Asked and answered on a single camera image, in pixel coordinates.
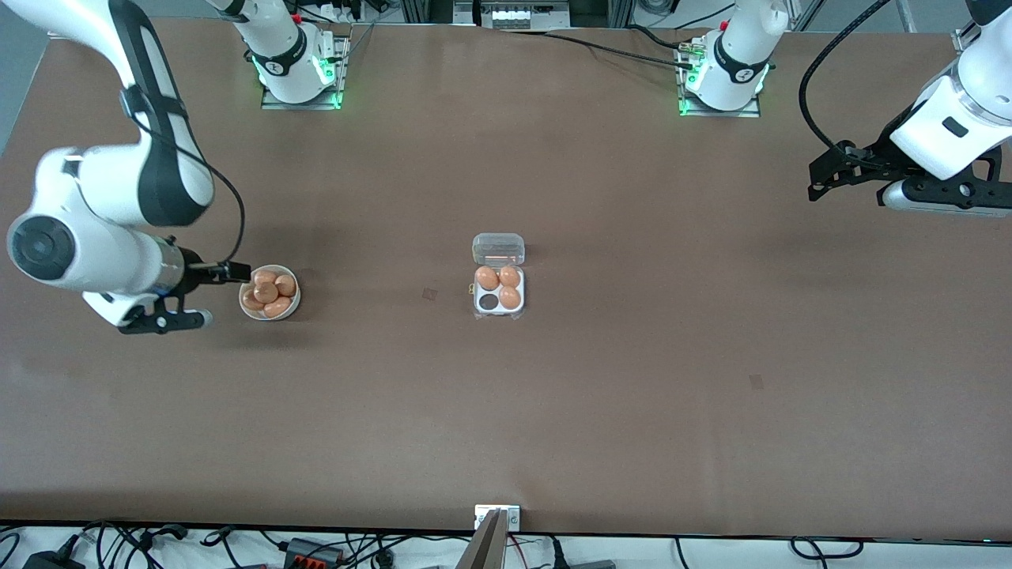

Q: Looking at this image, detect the clear plastic egg box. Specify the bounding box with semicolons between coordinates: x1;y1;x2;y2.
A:
471;232;527;321

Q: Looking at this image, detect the grey electrical control box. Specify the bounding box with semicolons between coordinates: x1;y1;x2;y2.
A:
453;0;572;31

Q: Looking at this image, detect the white round bowl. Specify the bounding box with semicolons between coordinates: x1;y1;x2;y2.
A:
239;264;302;322

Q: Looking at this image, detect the black orange connector block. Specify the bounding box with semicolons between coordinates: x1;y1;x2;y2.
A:
283;538;346;567

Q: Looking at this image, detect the black power adapter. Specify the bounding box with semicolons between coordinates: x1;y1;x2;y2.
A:
22;548;86;569

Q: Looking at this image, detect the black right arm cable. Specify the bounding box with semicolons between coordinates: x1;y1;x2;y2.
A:
119;83;247;273

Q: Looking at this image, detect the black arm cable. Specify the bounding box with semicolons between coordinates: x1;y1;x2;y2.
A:
119;83;247;273
798;0;894;159

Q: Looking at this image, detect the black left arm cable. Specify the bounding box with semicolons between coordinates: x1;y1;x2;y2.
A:
798;0;894;159

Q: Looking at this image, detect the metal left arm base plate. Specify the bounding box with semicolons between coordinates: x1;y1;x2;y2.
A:
678;38;762;119

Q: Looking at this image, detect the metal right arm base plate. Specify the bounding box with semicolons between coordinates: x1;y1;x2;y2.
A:
260;33;351;111

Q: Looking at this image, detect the long black table cable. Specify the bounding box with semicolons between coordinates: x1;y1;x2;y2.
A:
494;28;701;72

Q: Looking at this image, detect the tangled black floor cable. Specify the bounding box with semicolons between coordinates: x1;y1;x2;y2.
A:
77;519;191;556

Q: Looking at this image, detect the silver table edge bracket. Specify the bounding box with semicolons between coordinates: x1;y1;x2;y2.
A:
474;504;522;532

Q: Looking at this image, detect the grey camera mount beam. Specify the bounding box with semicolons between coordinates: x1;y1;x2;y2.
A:
455;510;512;569

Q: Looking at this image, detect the black looped floor cable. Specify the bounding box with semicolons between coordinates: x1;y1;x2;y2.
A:
791;537;864;561

